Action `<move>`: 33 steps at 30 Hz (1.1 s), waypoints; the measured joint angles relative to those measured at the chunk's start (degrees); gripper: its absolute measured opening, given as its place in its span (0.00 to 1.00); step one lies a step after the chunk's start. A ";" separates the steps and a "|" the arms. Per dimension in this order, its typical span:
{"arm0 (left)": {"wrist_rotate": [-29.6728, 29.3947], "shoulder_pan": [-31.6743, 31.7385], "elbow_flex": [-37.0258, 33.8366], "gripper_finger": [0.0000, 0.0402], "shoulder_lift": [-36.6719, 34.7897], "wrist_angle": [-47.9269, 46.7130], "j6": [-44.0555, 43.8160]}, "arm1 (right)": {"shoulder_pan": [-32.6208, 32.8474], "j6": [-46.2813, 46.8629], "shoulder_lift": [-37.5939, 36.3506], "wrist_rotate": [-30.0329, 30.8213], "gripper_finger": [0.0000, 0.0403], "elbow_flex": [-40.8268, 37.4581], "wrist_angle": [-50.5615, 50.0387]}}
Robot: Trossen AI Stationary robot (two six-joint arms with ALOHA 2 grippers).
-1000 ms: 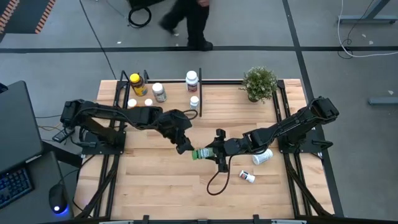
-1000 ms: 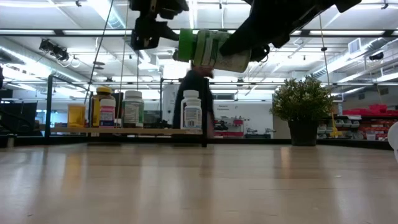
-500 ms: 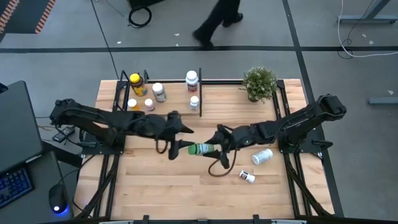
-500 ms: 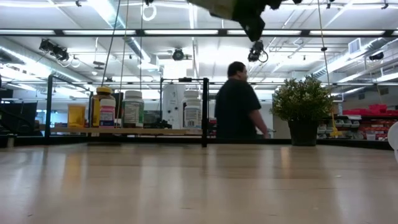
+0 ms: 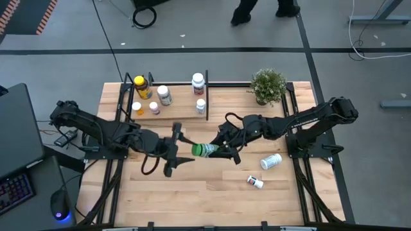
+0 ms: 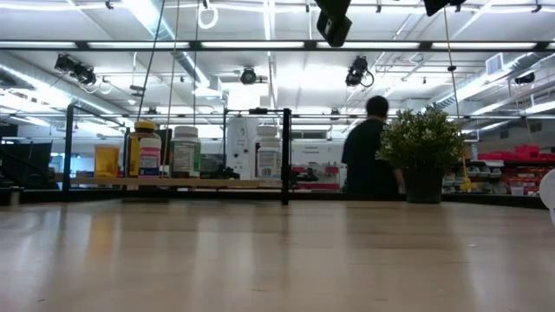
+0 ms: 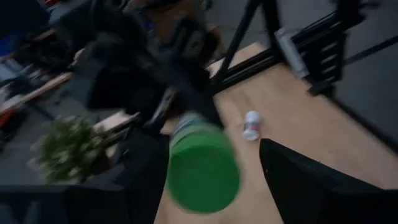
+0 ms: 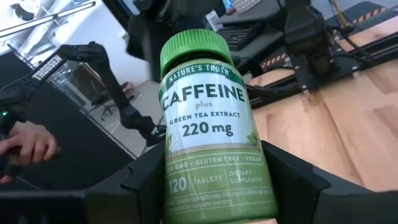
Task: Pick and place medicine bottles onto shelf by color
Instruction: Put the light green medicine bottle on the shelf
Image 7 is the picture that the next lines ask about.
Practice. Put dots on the silver frame bracket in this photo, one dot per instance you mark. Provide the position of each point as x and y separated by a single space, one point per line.
290 53

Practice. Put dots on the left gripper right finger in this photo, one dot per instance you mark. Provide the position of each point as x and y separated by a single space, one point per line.
298 193

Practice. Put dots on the green medicine bottle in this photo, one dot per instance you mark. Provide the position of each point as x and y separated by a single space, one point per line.
202 174

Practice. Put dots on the potted green plant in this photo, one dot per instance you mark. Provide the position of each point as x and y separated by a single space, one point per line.
71 149

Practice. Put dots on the black aluminium table frame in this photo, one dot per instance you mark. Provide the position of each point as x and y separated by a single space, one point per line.
242 34

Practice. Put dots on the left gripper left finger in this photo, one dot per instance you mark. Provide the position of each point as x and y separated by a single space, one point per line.
146 174

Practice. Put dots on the white bottle blue striped label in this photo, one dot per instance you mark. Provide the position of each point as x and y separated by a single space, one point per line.
251 126

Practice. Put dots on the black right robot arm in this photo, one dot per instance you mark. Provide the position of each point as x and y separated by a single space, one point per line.
130 71

